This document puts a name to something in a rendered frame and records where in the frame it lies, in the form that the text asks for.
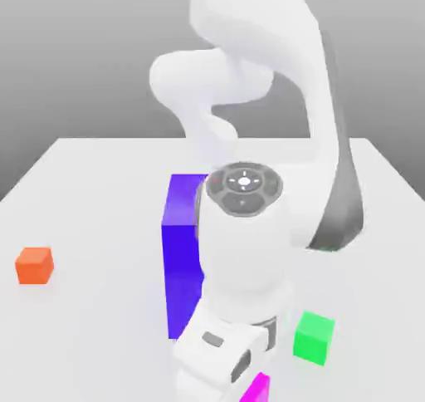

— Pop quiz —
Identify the small green cube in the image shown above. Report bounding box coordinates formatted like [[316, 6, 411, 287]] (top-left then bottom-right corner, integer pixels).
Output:
[[292, 311, 335, 367]]

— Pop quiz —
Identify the small orange cube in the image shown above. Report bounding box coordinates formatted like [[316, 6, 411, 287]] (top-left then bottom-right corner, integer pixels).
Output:
[[14, 246, 55, 286]]

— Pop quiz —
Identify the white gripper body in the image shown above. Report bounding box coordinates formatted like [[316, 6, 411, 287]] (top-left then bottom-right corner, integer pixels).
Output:
[[174, 367, 247, 402]]

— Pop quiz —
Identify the large blue box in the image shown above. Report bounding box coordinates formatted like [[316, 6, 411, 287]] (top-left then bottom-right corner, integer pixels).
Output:
[[161, 173, 210, 341]]

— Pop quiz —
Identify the small magenta cube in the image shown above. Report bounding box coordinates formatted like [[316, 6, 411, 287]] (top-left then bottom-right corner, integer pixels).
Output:
[[238, 371, 271, 402]]

